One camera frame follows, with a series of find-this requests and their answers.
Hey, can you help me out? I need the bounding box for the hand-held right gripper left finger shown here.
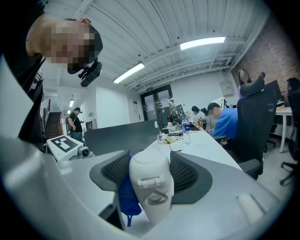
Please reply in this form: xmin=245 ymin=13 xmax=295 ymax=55
xmin=89 ymin=150 xmax=130 ymax=192

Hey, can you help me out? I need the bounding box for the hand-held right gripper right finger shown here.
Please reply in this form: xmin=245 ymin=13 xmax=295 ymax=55
xmin=170 ymin=150 xmax=213 ymax=205

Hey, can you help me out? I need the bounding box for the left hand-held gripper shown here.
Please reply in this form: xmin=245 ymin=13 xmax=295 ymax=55
xmin=46 ymin=135 xmax=96 ymax=163

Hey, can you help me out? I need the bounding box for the blue cloth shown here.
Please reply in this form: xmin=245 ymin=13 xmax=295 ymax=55
xmin=117 ymin=172 xmax=143 ymax=227

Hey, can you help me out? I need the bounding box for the white drink container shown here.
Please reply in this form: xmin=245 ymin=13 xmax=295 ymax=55
xmin=128 ymin=150 xmax=175 ymax=226

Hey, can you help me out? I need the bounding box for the brown staircase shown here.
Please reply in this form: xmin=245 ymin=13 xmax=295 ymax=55
xmin=43 ymin=99 xmax=63 ymax=140

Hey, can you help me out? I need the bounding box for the grey desk divider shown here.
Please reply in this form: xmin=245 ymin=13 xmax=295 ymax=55
xmin=83 ymin=120 xmax=162 ymax=157

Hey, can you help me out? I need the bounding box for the clear plastic water bottle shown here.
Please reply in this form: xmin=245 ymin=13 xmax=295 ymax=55
xmin=181 ymin=117 xmax=192 ymax=145

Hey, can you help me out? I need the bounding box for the black board with stickers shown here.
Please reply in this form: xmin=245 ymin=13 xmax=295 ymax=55
xmin=169 ymin=104 xmax=186 ymax=125

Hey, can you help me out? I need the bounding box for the black double door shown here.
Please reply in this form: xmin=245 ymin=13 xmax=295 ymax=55
xmin=140 ymin=84 xmax=174 ymax=129

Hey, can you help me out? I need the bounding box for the black mesh office chair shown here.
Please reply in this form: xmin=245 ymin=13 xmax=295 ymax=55
xmin=228 ymin=72 xmax=278 ymax=180

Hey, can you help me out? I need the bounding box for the long ceiling lamp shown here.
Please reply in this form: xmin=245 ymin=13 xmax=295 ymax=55
xmin=180 ymin=36 xmax=226 ymax=51
xmin=112 ymin=62 xmax=146 ymax=84

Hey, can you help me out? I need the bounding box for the person's head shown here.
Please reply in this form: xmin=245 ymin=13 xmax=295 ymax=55
xmin=25 ymin=18 xmax=103 ymax=69

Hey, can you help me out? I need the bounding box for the white side desk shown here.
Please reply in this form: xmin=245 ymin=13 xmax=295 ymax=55
xmin=275 ymin=106 xmax=294 ymax=153

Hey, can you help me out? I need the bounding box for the black monitor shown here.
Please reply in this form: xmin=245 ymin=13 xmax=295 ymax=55
xmin=263 ymin=79 xmax=284 ymax=102

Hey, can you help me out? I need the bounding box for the black head-worn camera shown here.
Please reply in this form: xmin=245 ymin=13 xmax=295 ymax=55
xmin=67 ymin=57 xmax=103 ymax=88

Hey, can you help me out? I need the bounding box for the white wall cabinet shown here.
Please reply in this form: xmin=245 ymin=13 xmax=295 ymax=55
xmin=219 ymin=80 xmax=235 ymax=97

